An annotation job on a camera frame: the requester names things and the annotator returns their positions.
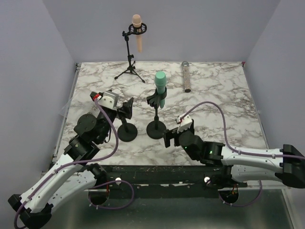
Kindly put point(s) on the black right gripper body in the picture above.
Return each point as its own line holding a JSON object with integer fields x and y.
{"x": 173, "y": 132}

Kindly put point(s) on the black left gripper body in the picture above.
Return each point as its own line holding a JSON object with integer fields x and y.
{"x": 112, "y": 117}

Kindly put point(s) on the black round-base stand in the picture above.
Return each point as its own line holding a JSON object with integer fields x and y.
{"x": 156, "y": 128}
{"x": 127, "y": 132}

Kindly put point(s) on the green microphone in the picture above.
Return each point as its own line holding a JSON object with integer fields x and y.
{"x": 160, "y": 82}

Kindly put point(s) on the rhinestone microphone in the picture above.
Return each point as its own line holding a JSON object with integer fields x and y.
{"x": 186, "y": 76}

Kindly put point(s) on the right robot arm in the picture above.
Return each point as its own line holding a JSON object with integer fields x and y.
{"x": 286, "y": 164}

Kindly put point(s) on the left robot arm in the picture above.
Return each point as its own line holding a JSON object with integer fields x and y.
{"x": 77, "y": 169}

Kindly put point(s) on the black tripod microphone stand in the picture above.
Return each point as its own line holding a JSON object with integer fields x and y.
{"x": 131, "y": 68}

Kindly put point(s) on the pink microphone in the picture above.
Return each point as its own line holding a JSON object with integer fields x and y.
{"x": 137, "y": 24}

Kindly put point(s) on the clear plastic bag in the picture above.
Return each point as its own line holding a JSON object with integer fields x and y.
{"x": 76, "y": 106}

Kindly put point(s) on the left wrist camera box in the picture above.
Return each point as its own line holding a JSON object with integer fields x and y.
{"x": 109, "y": 100}

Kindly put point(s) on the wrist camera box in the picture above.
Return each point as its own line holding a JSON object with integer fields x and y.
{"x": 109, "y": 100}
{"x": 183, "y": 123}

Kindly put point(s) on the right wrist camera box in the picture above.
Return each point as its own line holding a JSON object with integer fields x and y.
{"x": 183, "y": 123}

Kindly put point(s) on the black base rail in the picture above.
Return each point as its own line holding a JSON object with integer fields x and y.
{"x": 168, "y": 181}

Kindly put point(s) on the aluminium frame rail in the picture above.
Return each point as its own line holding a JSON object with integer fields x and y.
{"x": 251, "y": 185}

